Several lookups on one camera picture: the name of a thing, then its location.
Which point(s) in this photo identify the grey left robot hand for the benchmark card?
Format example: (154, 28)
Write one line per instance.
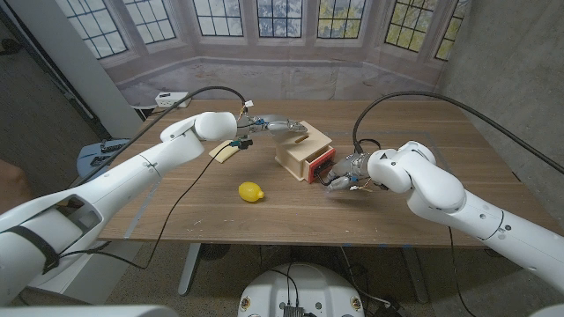
(277, 125)

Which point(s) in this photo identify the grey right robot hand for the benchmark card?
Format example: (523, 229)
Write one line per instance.
(352, 167)

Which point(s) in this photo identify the wooden box with slot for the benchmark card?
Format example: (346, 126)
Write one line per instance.
(304, 147)

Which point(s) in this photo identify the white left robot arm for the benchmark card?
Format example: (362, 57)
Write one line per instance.
(132, 176)

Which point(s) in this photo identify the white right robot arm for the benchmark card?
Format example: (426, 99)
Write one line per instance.
(449, 193)

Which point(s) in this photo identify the yellow lemon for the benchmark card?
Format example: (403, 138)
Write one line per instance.
(250, 191)

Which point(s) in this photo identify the printed window backdrop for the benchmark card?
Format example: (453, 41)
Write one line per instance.
(273, 75)

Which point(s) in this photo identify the beige wooden block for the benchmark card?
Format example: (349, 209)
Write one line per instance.
(222, 152)

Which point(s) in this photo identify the white power strip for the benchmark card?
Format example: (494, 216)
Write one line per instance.
(167, 100)

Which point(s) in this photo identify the grey table leg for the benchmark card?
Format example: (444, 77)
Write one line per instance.
(189, 268)
(416, 275)

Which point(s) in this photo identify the white robot torso base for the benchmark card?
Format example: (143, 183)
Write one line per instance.
(304, 286)

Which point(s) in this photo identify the black flat device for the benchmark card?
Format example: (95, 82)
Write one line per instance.
(100, 160)

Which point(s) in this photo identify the blue round stool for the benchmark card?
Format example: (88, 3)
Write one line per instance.
(90, 165)

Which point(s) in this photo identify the white robot chest rim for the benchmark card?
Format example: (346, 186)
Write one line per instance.
(88, 311)

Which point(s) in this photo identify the person leg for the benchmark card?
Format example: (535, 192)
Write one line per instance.
(9, 185)

